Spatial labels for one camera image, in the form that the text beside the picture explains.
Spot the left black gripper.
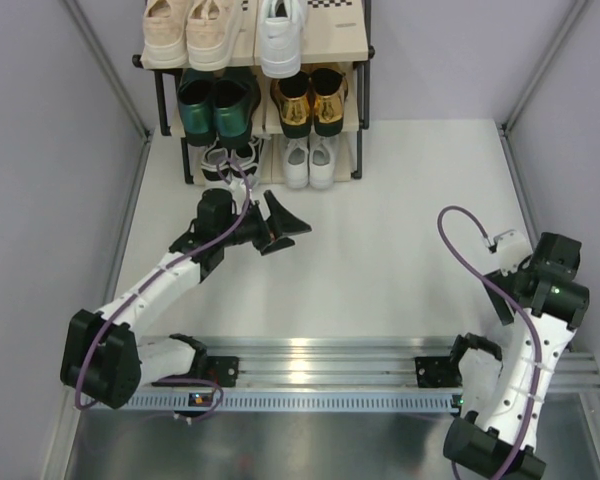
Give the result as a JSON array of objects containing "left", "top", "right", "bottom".
[{"left": 218, "top": 191, "right": 309, "bottom": 255}]

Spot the black white sneaker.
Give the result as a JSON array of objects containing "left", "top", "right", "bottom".
[
  {"left": 200, "top": 140, "right": 232, "bottom": 188},
  {"left": 231, "top": 137, "right": 268, "bottom": 184}
]

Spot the green pointed shoe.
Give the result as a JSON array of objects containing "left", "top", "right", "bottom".
[
  {"left": 176, "top": 69, "right": 216, "bottom": 147},
  {"left": 213, "top": 66, "right": 261, "bottom": 149}
]

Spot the gold loafer one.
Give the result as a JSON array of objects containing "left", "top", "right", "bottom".
[
  {"left": 310, "top": 66, "right": 349, "bottom": 137},
  {"left": 270, "top": 71, "right": 312, "bottom": 139}
]

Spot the white chunky sneaker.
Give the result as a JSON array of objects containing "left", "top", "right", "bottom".
[{"left": 258, "top": 0, "right": 309, "bottom": 79}]

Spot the beige sneaker one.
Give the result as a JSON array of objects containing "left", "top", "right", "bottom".
[
  {"left": 142, "top": 0, "right": 191, "bottom": 67},
  {"left": 185, "top": 0, "right": 243, "bottom": 72}
]

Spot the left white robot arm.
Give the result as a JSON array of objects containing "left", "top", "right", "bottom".
[{"left": 59, "top": 188, "right": 312, "bottom": 409}]

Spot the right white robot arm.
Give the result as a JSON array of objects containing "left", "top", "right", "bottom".
[{"left": 443, "top": 230, "right": 590, "bottom": 479}]

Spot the beige black-framed shoe shelf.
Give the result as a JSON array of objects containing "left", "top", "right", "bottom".
[{"left": 132, "top": 1, "right": 375, "bottom": 186}]

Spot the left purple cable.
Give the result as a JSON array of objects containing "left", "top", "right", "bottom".
[{"left": 73, "top": 152, "right": 256, "bottom": 426}]

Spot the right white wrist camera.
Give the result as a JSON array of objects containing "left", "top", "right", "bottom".
[{"left": 488, "top": 229, "right": 532, "bottom": 276}]

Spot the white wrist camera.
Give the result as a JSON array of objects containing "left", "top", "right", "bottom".
[
  {"left": 228, "top": 179, "right": 251, "bottom": 203},
  {"left": 488, "top": 229, "right": 532, "bottom": 276}
]

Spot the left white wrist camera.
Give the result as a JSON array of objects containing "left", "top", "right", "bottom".
[{"left": 228, "top": 179, "right": 251, "bottom": 203}]

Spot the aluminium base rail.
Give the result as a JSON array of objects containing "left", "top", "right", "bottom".
[{"left": 99, "top": 335, "right": 600, "bottom": 394}]

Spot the perforated grey cable duct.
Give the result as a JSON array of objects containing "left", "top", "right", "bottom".
[{"left": 125, "top": 390, "right": 464, "bottom": 414}]

